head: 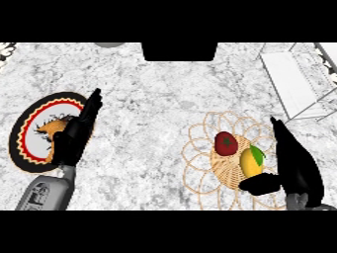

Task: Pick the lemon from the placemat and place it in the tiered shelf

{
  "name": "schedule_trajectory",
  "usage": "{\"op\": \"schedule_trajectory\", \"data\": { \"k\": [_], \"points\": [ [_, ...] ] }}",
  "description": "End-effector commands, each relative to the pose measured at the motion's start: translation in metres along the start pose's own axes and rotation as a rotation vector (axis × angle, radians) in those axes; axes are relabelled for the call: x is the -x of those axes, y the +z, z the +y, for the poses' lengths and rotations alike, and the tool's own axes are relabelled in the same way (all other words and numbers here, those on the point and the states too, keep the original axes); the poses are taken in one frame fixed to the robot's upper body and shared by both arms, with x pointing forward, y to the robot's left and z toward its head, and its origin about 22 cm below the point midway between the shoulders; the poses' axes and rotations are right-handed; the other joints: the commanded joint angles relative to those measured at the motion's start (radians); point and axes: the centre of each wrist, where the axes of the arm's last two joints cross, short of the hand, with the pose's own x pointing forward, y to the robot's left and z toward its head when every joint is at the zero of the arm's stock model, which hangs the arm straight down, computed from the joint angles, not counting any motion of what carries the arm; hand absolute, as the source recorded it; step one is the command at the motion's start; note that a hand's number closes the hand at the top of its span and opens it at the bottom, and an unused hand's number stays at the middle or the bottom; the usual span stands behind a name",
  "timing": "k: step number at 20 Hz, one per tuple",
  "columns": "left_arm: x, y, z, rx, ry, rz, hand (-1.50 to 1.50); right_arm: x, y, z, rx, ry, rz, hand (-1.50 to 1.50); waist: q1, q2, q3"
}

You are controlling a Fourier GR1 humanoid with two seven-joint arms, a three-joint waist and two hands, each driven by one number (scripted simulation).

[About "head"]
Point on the woven wicker flower placemat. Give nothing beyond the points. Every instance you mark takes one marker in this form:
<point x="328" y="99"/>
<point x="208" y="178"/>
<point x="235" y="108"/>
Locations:
<point x="224" y="164"/>

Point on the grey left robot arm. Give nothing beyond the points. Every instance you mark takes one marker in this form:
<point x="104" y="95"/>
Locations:
<point x="45" y="192"/>

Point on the yellow lemon with green leaf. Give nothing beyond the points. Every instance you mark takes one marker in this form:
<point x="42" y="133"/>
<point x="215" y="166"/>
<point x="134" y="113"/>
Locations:
<point x="251" y="161"/>

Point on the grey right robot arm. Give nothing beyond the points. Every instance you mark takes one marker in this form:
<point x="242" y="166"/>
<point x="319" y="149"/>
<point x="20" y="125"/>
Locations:
<point x="306" y="203"/>

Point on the black appliance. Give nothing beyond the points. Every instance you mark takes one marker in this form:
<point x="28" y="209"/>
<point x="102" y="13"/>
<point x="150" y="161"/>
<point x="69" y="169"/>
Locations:
<point x="180" y="51"/>

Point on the round black red patterned plate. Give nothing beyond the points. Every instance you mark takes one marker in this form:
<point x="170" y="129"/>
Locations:
<point x="31" y="131"/>

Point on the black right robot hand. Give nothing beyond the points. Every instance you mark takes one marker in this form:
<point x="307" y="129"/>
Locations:
<point x="298" y="164"/>

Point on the red tomato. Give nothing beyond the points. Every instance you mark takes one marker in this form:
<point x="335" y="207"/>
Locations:
<point x="226" y="143"/>

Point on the grey round object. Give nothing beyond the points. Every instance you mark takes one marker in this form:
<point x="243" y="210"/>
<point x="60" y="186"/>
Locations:
<point x="110" y="44"/>

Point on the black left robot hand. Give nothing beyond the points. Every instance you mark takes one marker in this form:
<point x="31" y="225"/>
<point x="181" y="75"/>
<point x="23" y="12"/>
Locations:
<point x="73" y="135"/>

